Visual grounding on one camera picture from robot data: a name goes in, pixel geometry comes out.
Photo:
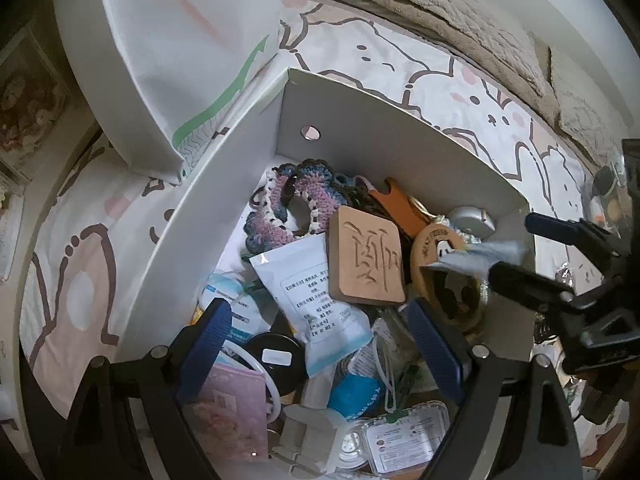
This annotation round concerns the white printed medicine sachet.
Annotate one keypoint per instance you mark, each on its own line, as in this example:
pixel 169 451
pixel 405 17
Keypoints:
pixel 310 310

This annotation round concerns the clear plastic case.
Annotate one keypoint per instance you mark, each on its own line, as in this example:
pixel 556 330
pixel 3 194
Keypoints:
pixel 400 440

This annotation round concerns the orange wooden piece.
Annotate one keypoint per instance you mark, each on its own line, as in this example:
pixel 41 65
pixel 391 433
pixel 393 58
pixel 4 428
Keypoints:
pixel 395 200

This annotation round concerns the face mask pack blue label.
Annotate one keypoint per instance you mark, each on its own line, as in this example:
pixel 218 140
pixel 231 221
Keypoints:
pixel 235 300

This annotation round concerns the pink card pack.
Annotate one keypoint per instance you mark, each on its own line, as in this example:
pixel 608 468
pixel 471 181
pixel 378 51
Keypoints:
pixel 230 410

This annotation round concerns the round panda cork coaster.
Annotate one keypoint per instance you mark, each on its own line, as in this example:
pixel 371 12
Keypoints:
pixel 435 245

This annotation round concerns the blue packet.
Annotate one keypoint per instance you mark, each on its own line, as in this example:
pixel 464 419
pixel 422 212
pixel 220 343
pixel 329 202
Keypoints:
pixel 355 395

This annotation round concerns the white plug adapter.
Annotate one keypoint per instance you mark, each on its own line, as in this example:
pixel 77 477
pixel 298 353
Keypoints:
pixel 310 435

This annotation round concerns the grey round case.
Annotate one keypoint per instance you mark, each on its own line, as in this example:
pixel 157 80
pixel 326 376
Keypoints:
pixel 470 217

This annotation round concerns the beige fluffy blanket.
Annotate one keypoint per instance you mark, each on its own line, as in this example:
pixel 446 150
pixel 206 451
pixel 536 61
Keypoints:
pixel 425 0

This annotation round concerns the carved square wooden coaster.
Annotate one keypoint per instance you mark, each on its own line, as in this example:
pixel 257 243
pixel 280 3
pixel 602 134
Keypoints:
pixel 367 260

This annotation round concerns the white paper bag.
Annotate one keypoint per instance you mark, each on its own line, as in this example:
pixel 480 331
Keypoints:
pixel 165 60

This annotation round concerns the cartoon printed bed sheet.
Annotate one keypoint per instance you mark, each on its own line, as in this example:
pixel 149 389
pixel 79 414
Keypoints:
pixel 450 85

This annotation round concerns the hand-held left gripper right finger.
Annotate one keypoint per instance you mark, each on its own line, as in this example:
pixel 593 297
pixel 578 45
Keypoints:
pixel 435 355

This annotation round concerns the purple crochet coaster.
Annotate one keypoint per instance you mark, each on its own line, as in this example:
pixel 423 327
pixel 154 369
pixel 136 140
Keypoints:
pixel 285 210

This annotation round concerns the black round tin white label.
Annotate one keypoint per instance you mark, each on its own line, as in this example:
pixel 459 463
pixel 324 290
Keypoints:
pixel 270 380

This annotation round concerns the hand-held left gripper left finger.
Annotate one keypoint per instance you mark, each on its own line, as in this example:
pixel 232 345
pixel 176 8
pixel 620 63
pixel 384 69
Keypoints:
pixel 207 345

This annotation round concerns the white cardboard box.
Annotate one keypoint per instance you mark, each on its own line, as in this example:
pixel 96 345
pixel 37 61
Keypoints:
pixel 350 125

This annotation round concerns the beige pillow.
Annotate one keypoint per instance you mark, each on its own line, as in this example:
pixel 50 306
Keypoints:
pixel 585 105

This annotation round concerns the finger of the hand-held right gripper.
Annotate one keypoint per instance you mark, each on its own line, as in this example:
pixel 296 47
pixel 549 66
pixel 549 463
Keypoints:
pixel 530 285
pixel 555 227

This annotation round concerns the white plastic tube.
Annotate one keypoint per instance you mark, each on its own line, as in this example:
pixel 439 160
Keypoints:
pixel 274 395

